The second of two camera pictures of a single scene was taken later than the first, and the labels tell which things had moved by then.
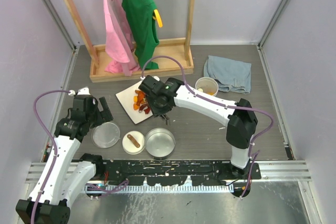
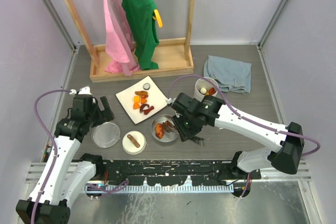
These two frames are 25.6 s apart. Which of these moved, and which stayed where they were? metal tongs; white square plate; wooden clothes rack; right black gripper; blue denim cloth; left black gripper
Moved: metal tongs; right black gripper
Stayed: blue denim cloth; white square plate; wooden clothes rack; left black gripper
